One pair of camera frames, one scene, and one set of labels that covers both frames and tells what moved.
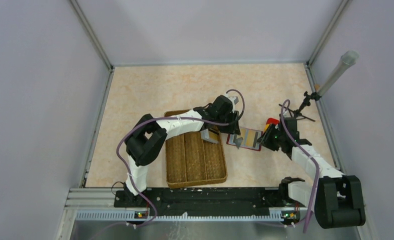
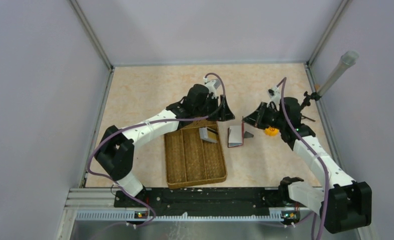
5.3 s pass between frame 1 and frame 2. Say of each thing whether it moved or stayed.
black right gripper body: moved
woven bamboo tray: stayed
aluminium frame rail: stayed
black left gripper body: moved
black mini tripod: stayed
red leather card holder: moved
